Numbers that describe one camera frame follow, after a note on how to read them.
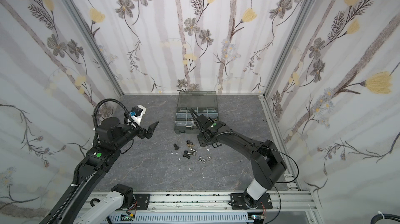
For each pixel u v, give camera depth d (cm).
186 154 88
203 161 86
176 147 92
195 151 90
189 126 101
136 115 56
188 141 95
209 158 88
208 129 63
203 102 123
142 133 61
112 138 50
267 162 45
